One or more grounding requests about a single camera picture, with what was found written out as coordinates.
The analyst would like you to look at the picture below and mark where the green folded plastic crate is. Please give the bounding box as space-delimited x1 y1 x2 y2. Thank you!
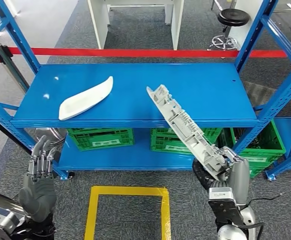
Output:
67 128 134 138
150 128 222 137
248 163 266 179
70 134 135 152
150 132 218 156

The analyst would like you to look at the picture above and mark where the long red barrier belt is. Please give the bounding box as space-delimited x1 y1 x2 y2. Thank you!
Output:
8 46 291 59

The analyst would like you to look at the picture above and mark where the blue metal shelf rack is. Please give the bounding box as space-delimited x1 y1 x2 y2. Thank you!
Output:
0 0 291 181
264 107 291 181

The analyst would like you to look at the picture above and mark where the white desk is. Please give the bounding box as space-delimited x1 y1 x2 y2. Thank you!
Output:
87 0 185 51

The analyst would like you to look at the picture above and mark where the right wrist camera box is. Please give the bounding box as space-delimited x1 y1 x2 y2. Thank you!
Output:
208 187 246 228

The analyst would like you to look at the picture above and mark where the dark stanchion with chrome base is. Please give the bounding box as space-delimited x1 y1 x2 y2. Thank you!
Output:
0 42 67 147

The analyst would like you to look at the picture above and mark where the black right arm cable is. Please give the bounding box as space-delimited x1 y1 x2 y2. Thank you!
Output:
233 195 282 240

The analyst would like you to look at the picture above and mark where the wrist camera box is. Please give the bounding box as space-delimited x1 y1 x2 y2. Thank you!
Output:
208 187 246 228
0 205 20 240

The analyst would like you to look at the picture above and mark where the black cable bundle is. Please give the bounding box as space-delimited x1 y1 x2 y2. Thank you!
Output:
245 132 261 148

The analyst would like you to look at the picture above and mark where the dark olive floor mat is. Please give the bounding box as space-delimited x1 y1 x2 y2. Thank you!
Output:
245 81 271 109

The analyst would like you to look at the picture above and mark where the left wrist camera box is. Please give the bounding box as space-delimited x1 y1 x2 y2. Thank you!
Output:
0 205 20 240

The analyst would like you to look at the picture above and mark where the white cabinet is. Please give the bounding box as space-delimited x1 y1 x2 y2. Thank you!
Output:
229 0 264 47

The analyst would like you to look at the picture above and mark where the white curved plastic part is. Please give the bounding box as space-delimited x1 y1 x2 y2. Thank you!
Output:
58 76 114 121

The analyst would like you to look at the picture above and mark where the green open plastic crate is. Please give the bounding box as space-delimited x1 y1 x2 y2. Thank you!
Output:
220 119 287 167

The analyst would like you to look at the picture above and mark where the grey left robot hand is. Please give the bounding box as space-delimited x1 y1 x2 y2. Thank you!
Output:
18 134 58 223

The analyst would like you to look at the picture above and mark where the grey plastic wheel hubcap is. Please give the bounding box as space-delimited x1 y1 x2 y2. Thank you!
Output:
146 84 230 181

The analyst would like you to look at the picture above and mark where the black round stool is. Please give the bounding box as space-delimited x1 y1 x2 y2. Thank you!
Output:
208 8 251 51

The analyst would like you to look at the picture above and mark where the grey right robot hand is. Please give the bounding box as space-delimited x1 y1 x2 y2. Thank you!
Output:
192 145 251 206

